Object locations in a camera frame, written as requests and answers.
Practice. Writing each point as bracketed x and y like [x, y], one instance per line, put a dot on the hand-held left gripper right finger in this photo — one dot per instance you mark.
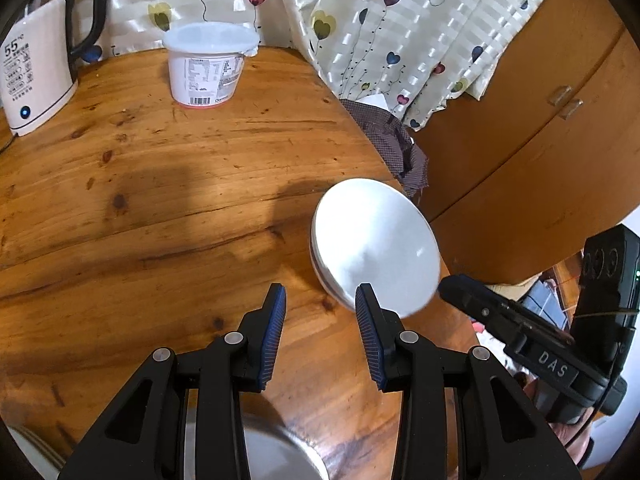
[370, 340]

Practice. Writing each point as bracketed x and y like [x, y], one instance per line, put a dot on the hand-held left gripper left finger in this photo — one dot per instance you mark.
[270, 342]

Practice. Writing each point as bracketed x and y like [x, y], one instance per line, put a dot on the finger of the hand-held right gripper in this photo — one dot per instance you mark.
[465, 295]

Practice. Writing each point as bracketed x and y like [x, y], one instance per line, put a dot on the white plate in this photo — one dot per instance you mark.
[375, 240]

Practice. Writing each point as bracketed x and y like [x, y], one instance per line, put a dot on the person's right hand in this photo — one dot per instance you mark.
[570, 440]

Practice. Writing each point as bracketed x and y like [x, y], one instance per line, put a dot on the blue cloth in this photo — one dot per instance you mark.
[540, 297]

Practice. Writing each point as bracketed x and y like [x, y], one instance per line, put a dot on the wooden cabinet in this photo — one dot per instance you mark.
[525, 160]

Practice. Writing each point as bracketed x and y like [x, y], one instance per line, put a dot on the purple checked cloth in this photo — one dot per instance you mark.
[395, 145]

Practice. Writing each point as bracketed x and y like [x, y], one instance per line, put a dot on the white paper piece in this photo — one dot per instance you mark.
[375, 101]

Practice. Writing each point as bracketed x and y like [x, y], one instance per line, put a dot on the white plastic yogurt tub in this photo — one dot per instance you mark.
[205, 70]

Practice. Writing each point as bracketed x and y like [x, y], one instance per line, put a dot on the white curtain with heart print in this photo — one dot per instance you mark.
[350, 10]

